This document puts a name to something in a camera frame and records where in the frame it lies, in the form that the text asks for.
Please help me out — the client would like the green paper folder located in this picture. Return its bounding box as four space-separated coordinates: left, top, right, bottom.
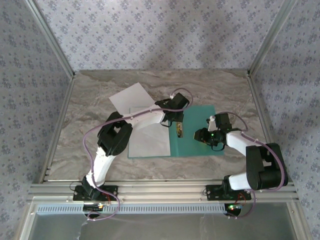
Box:
127 104 225 159

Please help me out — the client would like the white paper sheet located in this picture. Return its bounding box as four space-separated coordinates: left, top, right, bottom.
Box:
128 106 172 158
109 83 155 118

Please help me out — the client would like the aluminium profile beam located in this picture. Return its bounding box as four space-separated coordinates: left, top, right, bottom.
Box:
26 178 300 204

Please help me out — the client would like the small electronics board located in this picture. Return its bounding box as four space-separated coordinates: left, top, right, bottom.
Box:
83 203 105 211
225 203 245 211

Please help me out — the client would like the grey metal panel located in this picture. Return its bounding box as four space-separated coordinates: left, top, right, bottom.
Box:
23 212 301 240

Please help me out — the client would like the aluminium side rail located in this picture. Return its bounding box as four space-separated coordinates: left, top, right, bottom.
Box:
246 71 300 201
37 74 77 186

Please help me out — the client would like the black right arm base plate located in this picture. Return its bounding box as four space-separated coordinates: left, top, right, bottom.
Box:
205 184 252 202

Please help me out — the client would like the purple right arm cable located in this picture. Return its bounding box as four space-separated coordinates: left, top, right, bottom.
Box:
223 111 288 220

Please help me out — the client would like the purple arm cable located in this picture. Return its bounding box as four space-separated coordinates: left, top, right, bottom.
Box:
223 111 288 220
83 87 195 222

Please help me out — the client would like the grey slotted cable duct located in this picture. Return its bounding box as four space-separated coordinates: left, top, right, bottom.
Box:
34 203 227 215

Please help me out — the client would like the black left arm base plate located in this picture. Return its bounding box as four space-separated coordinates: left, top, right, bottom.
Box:
73 184 119 202

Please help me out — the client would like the aluminium frame post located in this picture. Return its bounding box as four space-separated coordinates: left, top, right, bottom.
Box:
24 0 76 79
248 0 300 76

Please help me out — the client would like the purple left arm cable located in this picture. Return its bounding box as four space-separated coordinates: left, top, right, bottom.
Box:
83 87 195 222

